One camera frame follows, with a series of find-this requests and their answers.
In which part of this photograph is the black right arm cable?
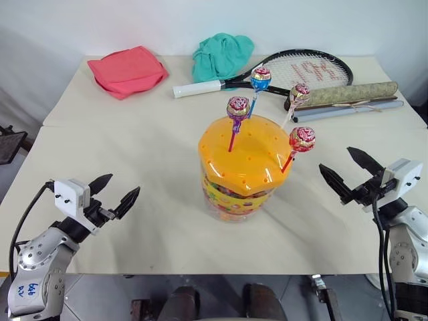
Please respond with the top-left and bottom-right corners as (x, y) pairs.
(370, 193), (401, 321)

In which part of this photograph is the black stand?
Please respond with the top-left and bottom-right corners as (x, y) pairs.
(0, 124), (29, 166)

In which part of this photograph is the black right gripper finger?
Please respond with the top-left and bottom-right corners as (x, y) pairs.
(318, 163), (352, 203)
(346, 146), (385, 177)

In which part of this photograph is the patterned rolled scroll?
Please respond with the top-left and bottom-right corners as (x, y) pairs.
(284, 81), (400, 112)

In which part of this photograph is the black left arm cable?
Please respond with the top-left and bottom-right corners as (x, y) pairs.
(9, 180), (56, 282)

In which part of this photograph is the black tennis racket white grip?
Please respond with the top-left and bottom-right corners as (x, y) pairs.
(172, 49), (354, 100)

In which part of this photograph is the pink folded cloth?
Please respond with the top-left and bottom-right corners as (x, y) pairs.
(86, 45), (170, 101)

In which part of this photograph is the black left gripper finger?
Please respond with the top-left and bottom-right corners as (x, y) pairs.
(112, 186), (141, 220)
(88, 173), (114, 202)

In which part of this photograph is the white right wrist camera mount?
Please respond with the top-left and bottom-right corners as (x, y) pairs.
(363, 158), (423, 213)

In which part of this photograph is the grey rolled tube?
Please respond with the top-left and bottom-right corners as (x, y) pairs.
(292, 99), (405, 123)

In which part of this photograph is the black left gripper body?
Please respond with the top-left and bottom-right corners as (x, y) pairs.
(83, 197), (118, 225)

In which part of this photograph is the gold lollipop with white stick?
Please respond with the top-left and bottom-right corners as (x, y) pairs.
(280, 83), (312, 130)

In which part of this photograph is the dark reddish block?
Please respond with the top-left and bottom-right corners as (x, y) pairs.
(130, 298), (152, 321)

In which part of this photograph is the dark brown rounded shape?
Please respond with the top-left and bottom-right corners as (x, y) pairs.
(156, 285), (199, 321)
(241, 282), (289, 321)

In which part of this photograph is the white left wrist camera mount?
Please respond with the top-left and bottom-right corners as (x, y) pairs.
(53, 179), (101, 237)

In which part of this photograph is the teal crumpled cloth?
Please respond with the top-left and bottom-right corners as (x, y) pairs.
(191, 32), (256, 84)

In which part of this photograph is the metal bracket under table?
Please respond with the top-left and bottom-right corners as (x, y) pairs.
(310, 273), (342, 321)

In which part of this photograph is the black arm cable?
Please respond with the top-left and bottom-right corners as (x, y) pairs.
(370, 193), (401, 321)
(9, 180), (56, 282)

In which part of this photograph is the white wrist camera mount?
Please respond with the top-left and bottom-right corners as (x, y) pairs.
(363, 158), (423, 213)
(53, 179), (101, 237)

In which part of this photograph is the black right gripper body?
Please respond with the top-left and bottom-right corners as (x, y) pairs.
(340, 169), (397, 206)

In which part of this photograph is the clear colourful candy jar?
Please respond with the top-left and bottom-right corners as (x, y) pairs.
(200, 173), (279, 223)

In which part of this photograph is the blue lollipop with blue stick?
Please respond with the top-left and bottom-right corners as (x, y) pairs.
(246, 66), (272, 120)

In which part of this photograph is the purple lollipop with red stick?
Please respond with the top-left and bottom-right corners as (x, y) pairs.
(226, 96), (252, 153)

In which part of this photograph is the orange perforated jar lid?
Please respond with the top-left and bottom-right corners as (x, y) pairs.
(197, 113), (296, 195)

